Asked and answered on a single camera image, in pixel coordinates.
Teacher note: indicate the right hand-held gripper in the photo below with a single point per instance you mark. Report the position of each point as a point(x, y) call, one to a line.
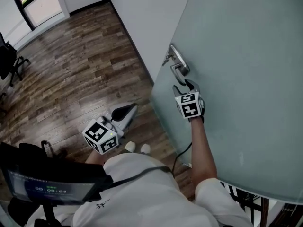
point(189, 106)

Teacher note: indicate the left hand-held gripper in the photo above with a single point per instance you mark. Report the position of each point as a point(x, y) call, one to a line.
point(100, 137)

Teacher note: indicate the frosted glass door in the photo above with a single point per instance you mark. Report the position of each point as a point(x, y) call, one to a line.
point(241, 55)

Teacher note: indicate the person's left forearm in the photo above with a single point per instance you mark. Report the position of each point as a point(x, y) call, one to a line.
point(94, 158)

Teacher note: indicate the person's right forearm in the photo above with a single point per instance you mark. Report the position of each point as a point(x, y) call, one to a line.
point(202, 150)

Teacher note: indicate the metal door floor clamp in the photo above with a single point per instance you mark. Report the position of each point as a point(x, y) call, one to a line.
point(187, 165)

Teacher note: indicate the white shoe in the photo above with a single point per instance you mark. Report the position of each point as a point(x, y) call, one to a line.
point(130, 146)
point(145, 148)

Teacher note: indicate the metal key in lock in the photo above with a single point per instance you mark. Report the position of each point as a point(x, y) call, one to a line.
point(167, 59)

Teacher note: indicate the person's white shirt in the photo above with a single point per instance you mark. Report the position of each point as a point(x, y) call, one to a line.
point(146, 197)

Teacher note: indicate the black chest-mounted screen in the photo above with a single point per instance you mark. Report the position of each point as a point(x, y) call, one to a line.
point(47, 178)

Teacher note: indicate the black office chair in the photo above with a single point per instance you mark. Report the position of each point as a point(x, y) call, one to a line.
point(8, 60)

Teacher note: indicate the dark wooden chair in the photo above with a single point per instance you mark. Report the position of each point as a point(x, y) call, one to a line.
point(255, 209)

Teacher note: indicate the dark framed window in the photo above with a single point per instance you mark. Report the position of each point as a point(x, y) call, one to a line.
point(22, 6)

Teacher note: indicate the black screen mount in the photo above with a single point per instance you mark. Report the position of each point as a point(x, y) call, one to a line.
point(45, 213)

